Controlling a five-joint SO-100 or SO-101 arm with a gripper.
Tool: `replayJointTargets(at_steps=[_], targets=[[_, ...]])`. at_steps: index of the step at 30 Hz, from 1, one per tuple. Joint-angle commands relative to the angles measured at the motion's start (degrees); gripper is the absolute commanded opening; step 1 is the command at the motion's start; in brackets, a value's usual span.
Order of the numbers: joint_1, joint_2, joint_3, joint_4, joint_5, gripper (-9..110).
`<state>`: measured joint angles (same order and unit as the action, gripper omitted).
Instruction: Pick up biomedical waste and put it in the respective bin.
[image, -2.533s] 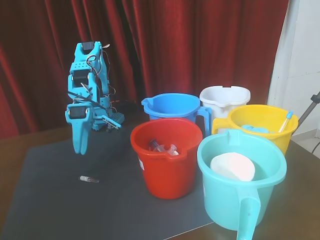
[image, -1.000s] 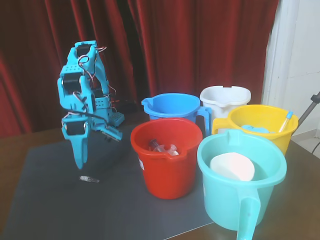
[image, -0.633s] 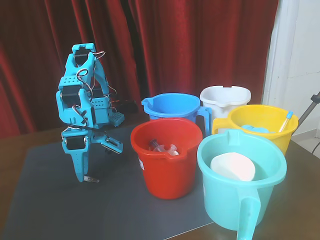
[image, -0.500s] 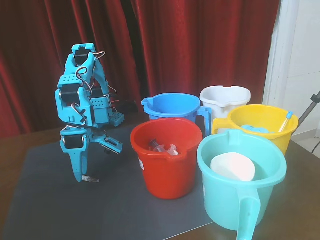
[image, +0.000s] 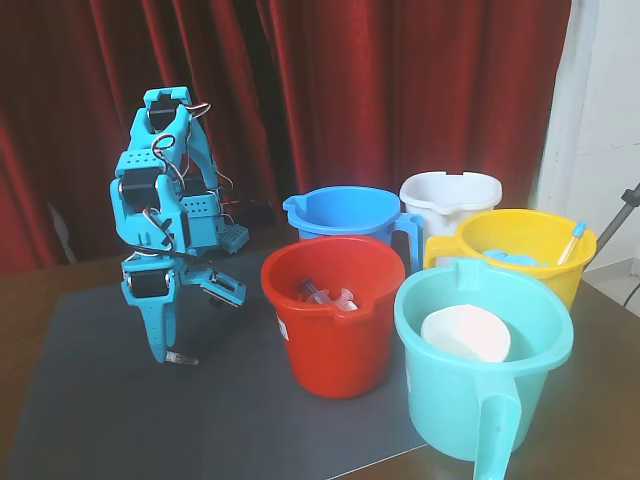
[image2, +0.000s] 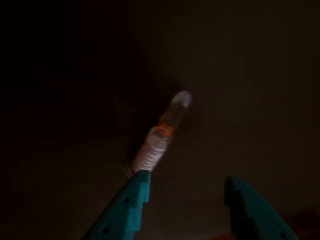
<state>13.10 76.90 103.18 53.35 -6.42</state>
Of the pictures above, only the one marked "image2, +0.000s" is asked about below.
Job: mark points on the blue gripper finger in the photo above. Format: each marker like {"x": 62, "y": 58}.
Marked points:
{"x": 125, "y": 212}
{"x": 252, "y": 215}

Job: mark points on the small glass vial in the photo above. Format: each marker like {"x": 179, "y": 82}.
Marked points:
{"x": 160, "y": 140}

